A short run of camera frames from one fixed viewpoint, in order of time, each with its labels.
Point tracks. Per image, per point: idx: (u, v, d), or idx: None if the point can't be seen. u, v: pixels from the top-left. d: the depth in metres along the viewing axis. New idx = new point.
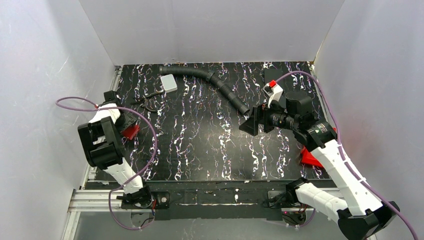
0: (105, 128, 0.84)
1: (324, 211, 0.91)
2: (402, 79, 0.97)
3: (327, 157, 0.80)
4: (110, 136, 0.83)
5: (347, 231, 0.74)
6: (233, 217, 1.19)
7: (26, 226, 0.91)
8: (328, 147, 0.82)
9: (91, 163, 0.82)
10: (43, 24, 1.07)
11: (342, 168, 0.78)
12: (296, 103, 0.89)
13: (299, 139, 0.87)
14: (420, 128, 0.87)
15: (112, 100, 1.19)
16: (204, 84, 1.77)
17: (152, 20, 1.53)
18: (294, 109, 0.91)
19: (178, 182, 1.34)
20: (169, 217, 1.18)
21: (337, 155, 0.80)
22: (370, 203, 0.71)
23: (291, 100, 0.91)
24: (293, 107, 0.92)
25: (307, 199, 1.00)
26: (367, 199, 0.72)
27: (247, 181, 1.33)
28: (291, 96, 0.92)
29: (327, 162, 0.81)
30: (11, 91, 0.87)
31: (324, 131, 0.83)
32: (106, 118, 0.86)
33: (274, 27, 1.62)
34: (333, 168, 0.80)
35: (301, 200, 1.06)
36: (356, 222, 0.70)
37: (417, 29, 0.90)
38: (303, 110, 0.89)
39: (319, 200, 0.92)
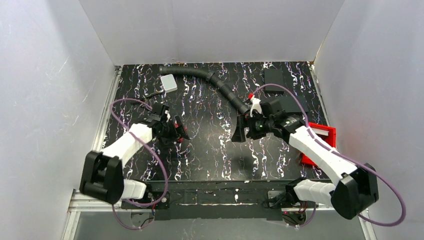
0: (107, 172, 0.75)
1: (323, 201, 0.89)
2: (401, 79, 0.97)
3: (299, 139, 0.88)
4: (108, 184, 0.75)
5: (340, 208, 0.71)
6: (233, 217, 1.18)
7: (26, 226, 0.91)
8: (299, 133, 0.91)
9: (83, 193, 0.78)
10: (43, 24, 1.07)
11: (313, 145, 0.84)
12: (267, 105, 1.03)
13: (277, 134, 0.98)
14: (418, 128, 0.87)
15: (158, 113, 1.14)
16: (204, 84, 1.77)
17: (152, 20, 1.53)
18: (267, 112, 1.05)
19: (177, 182, 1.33)
20: (169, 216, 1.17)
21: (308, 137, 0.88)
22: (346, 167, 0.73)
23: (264, 104, 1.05)
24: (266, 110, 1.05)
25: (306, 193, 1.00)
26: (341, 164, 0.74)
27: (247, 181, 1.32)
28: (263, 101, 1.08)
29: (301, 144, 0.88)
30: (11, 91, 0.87)
31: (294, 121, 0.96)
32: (114, 164, 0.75)
33: (274, 27, 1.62)
34: (307, 149, 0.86)
35: (300, 197, 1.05)
36: (338, 189, 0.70)
37: (417, 30, 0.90)
38: (274, 109, 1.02)
39: (314, 190, 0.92)
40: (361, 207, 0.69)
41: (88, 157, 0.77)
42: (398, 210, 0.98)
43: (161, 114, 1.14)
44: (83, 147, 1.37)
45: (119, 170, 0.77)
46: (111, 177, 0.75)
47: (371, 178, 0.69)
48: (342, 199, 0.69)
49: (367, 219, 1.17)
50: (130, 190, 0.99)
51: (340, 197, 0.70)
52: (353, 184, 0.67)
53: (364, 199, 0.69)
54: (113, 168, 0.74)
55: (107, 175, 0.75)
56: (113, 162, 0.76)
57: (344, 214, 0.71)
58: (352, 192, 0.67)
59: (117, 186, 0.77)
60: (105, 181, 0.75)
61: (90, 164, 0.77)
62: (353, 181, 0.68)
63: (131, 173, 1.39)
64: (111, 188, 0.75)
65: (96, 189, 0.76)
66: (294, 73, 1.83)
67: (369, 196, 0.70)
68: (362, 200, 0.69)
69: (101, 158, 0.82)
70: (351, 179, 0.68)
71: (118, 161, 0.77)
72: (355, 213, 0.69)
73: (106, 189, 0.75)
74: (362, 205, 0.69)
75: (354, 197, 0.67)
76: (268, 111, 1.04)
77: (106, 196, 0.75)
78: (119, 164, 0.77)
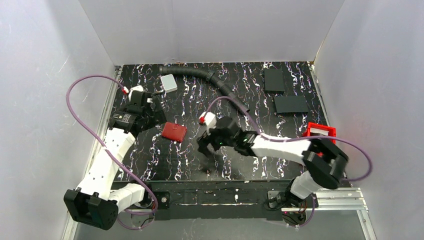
0: (92, 212, 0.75)
1: (314, 186, 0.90)
2: (401, 79, 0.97)
3: (258, 146, 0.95)
4: (99, 220, 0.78)
5: (325, 183, 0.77)
6: (233, 217, 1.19)
7: (26, 226, 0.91)
8: (257, 142, 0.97)
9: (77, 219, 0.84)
10: (43, 24, 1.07)
11: (269, 144, 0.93)
12: (226, 129, 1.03)
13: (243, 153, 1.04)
14: (418, 128, 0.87)
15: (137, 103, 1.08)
16: (204, 84, 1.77)
17: (152, 20, 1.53)
18: (226, 134, 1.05)
19: (177, 182, 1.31)
20: (169, 217, 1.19)
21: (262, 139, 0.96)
22: (304, 147, 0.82)
23: (221, 128, 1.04)
24: (224, 133, 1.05)
25: (300, 189, 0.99)
26: (297, 146, 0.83)
27: (247, 181, 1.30)
28: (219, 124, 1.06)
29: (261, 150, 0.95)
30: (11, 91, 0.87)
31: (251, 136, 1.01)
32: (94, 204, 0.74)
33: (274, 27, 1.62)
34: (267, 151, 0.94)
35: (302, 196, 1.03)
36: (310, 169, 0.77)
37: (417, 30, 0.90)
38: (234, 131, 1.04)
39: (301, 181, 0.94)
40: (338, 172, 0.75)
41: (66, 201, 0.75)
42: (398, 210, 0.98)
43: (141, 104, 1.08)
44: (83, 147, 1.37)
45: (104, 207, 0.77)
46: (98, 216, 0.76)
47: (325, 142, 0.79)
48: (319, 175, 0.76)
49: (367, 220, 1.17)
50: (128, 200, 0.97)
51: (315, 173, 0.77)
52: (315, 156, 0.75)
53: (336, 163, 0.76)
54: (97, 210, 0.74)
55: (94, 214, 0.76)
56: (94, 202, 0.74)
57: (332, 186, 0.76)
58: (318, 162, 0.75)
59: (108, 218, 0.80)
60: (95, 219, 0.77)
61: (72, 207, 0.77)
62: (314, 154, 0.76)
63: (131, 173, 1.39)
64: (103, 222, 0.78)
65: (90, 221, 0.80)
66: (294, 73, 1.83)
67: (338, 158, 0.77)
68: (333, 166, 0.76)
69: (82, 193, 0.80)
70: (311, 153, 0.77)
71: (100, 200, 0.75)
72: (337, 180, 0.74)
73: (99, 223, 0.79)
74: (337, 169, 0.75)
75: (324, 166, 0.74)
76: (227, 134, 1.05)
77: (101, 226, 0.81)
78: (101, 201, 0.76)
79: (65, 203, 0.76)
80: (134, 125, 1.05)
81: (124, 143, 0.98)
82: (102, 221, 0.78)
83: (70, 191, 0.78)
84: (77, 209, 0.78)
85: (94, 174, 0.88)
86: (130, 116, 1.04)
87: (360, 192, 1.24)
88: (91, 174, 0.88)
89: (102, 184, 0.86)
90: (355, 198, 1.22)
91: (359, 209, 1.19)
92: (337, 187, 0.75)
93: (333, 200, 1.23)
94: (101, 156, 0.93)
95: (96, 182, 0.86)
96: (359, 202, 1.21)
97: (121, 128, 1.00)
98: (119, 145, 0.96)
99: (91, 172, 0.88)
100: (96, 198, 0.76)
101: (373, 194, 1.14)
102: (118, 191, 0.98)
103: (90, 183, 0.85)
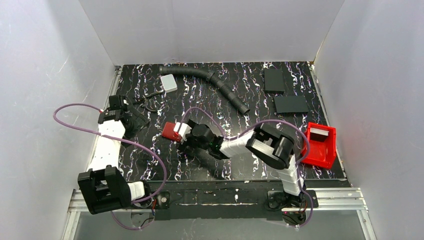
0: (110, 184, 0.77)
1: (287, 175, 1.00)
2: (401, 79, 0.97)
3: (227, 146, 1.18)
4: (116, 193, 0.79)
5: (274, 164, 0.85)
6: (233, 217, 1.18)
7: (26, 226, 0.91)
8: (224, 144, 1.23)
9: (92, 211, 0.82)
10: (43, 24, 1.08)
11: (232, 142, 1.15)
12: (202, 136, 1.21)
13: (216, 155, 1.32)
14: (418, 128, 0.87)
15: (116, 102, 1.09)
16: (203, 84, 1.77)
17: (152, 20, 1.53)
18: (202, 140, 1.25)
19: (177, 182, 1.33)
20: (170, 217, 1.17)
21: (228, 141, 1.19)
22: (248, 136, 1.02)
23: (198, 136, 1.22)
24: (200, 139, 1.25)
25: (290, 185, 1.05)
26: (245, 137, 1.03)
27: (247, 181, 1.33)
28: (196, 132, 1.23)
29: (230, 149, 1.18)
30: (11, 91, 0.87)
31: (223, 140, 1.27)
32: (111, 173, 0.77)
33: (274, 27, 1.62)
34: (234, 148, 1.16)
35: (296, 192, 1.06)
36: (258, 154, 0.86)
37: (417, 30, 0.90)
38: (209, 137, 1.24)
39: (280, 176, 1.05)
40: (282, 152, 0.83)
41: (81, 180, 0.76)
42: (398, 210, 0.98)
43: (120, 105, 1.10)
44: (83, 147, 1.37)
45: (118, 176, 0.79)
46: (115, 186, 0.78)
47: (264, 127, 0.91)
48: (267, 158, 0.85)
49: (367, 220, 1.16)
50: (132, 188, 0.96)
51: (262, 156, 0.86)
52: (256, 142, 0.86)
53: (279, 144, 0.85)
54: (113, 178, 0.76)
55: (111, 186, 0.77)
56: (110, 171, 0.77)
57: (280, 165, 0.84)
58: (258, 145, 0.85)
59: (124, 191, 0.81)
60: (112, 192, 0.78)
61: (88, 187, 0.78)
62: (254, 140, 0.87)
63: (131, 173, 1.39)
64: (120, 195, 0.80)
65: (107, 201, 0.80)
66: (294, 73, 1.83)
67: (280, 138, 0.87)
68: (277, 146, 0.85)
69: (94, 174, 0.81)
70: (252, 140, 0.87)
71: (114, 168, 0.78)
72: (281, 158, 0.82)
73: (116, 198, 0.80)
74: (280, 148, 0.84)
75: (264, 148, 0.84)
76: (203, 140, 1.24)
77: (119, 202, 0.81)
78: (116, 172, 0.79)
79: (79, 182, 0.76)
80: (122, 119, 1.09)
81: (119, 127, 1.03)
82: (119, 192, 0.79)
83: (83, 173, 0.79)
84: (92, 188, 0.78)
85: (100, 154, 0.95)
86: (116, 111, 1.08)
87: (360, 192, 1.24)
88: (97, 155, 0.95)
89: (110, 160, 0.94)
90: (355, 198, 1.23)
91: (359, 209, 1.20)
92: (284, 165, 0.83)
93: (334, 200, 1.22)
94: (102, 140, 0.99)
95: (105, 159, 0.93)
96: (359, 202, 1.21)
97: (111, 118, 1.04)
98: (114, 130, 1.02)
99: (96, 153, 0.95)
100: (110, 168, 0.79)
101: (373, 194, 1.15)
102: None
103: (99, 162, 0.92)
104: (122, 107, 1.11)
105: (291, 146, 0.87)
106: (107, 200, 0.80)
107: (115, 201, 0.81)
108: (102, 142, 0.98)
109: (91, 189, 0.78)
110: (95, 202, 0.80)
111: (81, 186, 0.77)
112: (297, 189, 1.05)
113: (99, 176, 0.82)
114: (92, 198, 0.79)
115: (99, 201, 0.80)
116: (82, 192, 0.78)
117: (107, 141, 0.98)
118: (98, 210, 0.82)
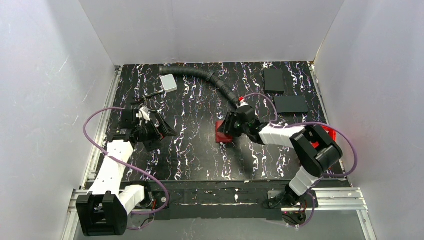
0: (106, 211, 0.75)
1: (307, 178, 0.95)
2: (402, 79, 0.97)
3: (266, 132, 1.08)
4: (111, 220, 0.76)
5: (309, 166, 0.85)
6: (234, 217, 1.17)
7: (26, 226, 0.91)
8: (264, 128, 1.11)
9: (86, 233, 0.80)
10: (43, 25, 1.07)
11: (274, 130, 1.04)
12: (243, 114, 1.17)
13: (252, 139, 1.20)
14: (418, 128, 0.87)
15: (129, 120, 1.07)
16: (204, 84, 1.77)
17: (152, 20, 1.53)
18: (244, 119, 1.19)
19: (178, 182, 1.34)
20: (170, 216, 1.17)
21: (269, 127, 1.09)
22: (296, 131, 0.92)
23: (240, 113, 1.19)
24: (242, 118, 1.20)
25: (301, 187, 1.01)
26: (293, 130, 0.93)
27: (247, 181, 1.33)
28: (240, 109, 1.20)
29: (266, 134, 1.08)
30: (11, 91, 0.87)
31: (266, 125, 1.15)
32: (109, 200, 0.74)
33: (274, 27, 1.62)
34: (271, 135, 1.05)
35: (299, 193, 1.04)
36: (297, 150, 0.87)
37: (417, 30, 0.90)
38: (249, 117, 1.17)
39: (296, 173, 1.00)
40: (323, 158, 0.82)
41: (79, 203, 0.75)
42: (398, 210, 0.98)
43: (132, 120, 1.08)
44: (83, 147, 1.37)
45: (116, 203, 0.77)
46: (112, 214, 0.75)
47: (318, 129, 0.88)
48: (304, 157, 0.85)
49: (367, 220, 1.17)
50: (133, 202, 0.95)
51: (302, 155, 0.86)
52: (301, 138, 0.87)
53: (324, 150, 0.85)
54: (111, 206, 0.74)
55: (107, 213, 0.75)
56: (108, 198, 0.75)
57: (315, 170, 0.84)
58: (302, 143, 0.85)
59: (120, 218, 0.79)
60: (108, 218, 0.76)
61: (85, 210, 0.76)
62: (301, 135, 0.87)
63: (131, 173, 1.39)
64: (116, 223, 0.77)
65: (102, 227, 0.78)
66: (294, 73, 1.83)
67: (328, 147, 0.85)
68: (322, 152, 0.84)
69: (93, 198, 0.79)
70: (298, 135, 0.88)
71: (113, 196, 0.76)
72: (319, 164, 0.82)
73: (111, 225, 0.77)
74: (323, 155, 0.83)
75: (305, 147, 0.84)
76: (244, 119, 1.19)
77: (114, 229, 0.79)
78: (114, 199, 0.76)
79: (77, 205, 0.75)
80: (131, 139, 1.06)
81: (126, 150, 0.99)
82: (115, 220, 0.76)
83: (82, 196, 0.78)
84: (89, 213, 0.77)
85: (102, 177, 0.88)
86: (127, 129, 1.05)
87: (360, 192, 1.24)
88: (99, 178, 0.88)
89: (112, 185, 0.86)
90: (355, 198, 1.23)
91: (359, 209, 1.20)
92: (319, 172, 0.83)
93: (333, 200, 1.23)
94: (107, 162, 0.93)
95: (107, 184, 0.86)
96: (359, 202, 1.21)
97: (121, 138, 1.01)
98: (121, 151, 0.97)
99: (99, 177, 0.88)
100: (109, 195, 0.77)
101: (373, 194, 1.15)
102: (120, 195, 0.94)
103: (100, 186, 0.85)
104: (134, 123, 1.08)
105: (335, 158, 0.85)
106: (102, 225, 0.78)
107: (110, 228, 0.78)
108: (106, 163, 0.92)
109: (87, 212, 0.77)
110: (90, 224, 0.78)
111: (78, 207, 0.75)
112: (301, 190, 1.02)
113: (98, 199, 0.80)
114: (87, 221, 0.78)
115: (95, 225, 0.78)
116: (79, 214, 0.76)
117: (111, 164, 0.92)
118: (92, 233, 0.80)
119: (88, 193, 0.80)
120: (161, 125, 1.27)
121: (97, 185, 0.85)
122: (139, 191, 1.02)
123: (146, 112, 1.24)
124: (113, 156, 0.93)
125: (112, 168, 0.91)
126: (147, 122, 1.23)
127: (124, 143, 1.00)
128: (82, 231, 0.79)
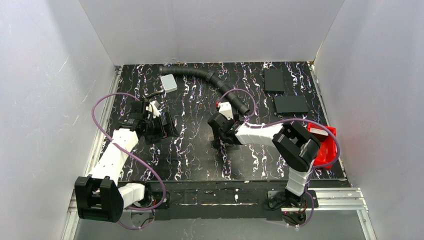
0: (102, 195, 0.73)
1: (299, 176, 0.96)
2: (402, 79, 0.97)
3: (243, 133, 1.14)
4: (107, 206, 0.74)
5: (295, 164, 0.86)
6: (233, 217, 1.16)
7: (26, 227, 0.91)
8: (240, 130, 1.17)
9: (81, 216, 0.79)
10: (43, 24, 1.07)
11: (252, 130, 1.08)
12: (213, 121, 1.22)
13: (229, 140, 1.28)
14: (419, 128, 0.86)
15: (138, 111, 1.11)
16: (203, 84, 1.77)
17: (152, 20, 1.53)
18: (216, 126, 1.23)
19: (178, 182, 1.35)
20: (169, 217, 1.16)
21: (247, 127, 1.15)
22: (276, 131, 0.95)
23: (210, 121, 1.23)
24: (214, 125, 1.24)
25: (296, 185, 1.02)
26: (273, 130, 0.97)
27: (247, 181, 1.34)
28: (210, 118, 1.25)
29: (245, 135, 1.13)
30: (11, 91, 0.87)
31: (236, 126, 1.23)
32: (106, 186, 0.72)
33: (274, 27, 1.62)
34: (251, 135, 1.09)
35: (299, 193, 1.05)
36: (280, 150, 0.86)
37: (417, 30, 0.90)
38: (220, 121, 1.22)
39: (288, 174, 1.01)
40: (306, 154, 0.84)
41: (78, 185, 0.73)
42: (397, 209, 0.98)
43: (142, 111, 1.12)
44: (83, 146, 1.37)
45: (114, 189, 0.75)
46: (108, 200, 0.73)
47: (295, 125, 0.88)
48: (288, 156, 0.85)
49: (367, 220, 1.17)
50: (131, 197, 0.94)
51: (286, 154, 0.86)
52: (283, 138, 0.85)
53: (304, 146, 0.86)
54: (107, 191, 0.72)
55: (103, 198, 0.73)
56: (105, 184, 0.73)
57: (302, 167, 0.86)
58: (286, 143, 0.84)
59: (116, 205, 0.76)
60: (104, 204, 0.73)
61: (82, 193, 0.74)
62: (283, 136, 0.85)
63: (131, 173, 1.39)
64: (110, 209, 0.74)
65: (96, 211, 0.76)
66: (294, 73, 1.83)
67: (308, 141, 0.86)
68: (303, 149, 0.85)
69: (92, 181, 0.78)
70: (280, 136, 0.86)
71: (111, 182, 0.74)
72: (304, 161, 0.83)
73: (107, 211, 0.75)
74: (305, 151, 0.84)
75: (291, 148, 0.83)
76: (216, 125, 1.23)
77: (108, 216, 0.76)
78: (112, 186, 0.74)
79: (75, 187, 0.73)
80: (138, 129, 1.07)
81: (130, 139, 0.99)
82: (110, 207, 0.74)
83: (82, 178, 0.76)
84: (87, 194, 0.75)
85: (103, 162, 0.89)
86: (134, 120, 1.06)
87: (360, 192, 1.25)
88: (100, 163, 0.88)
89: (111, 171, 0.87)
90: (355, 198, 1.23)
91: (359, 209, 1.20)
92: (306, 168, 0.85)
93: (334, 200, 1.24)
94: (110, 148, 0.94)
95: (106, 169, 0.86)
96: (359, 202, 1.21)
97: (128, 128, 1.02)
98: (126, 140, 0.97)
99: (100, 161, 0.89)
100: (108, 180, 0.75)
101: (373, 194, 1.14)
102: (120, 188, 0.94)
103: (100, 170, 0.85)
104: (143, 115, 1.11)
105: (315, 151, 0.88)
106: (97, 210, 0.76)
107: (104, 213, 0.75)
108: (110, 149, 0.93)
109: (84, 196, 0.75)
110: (86, 208, 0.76)
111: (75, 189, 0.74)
112: (301, 190, 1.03)
113: (96, 183, 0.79)
114: (84, 205, 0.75)
115: (89, 209, 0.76)
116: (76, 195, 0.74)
117: (114, 150, 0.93)
118: (86, 216, 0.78)
119: (87, 175, 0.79)
120: (168, 123, 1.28)
121: (96, 169, 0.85)
122: (140, 187, 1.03)
123: (155, 107, 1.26)
124: (117, 143, 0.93)
125: (114, 154, 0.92)
126: (155, 116, 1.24)
127: (129, 132, 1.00)
128: (78, 213, 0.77)
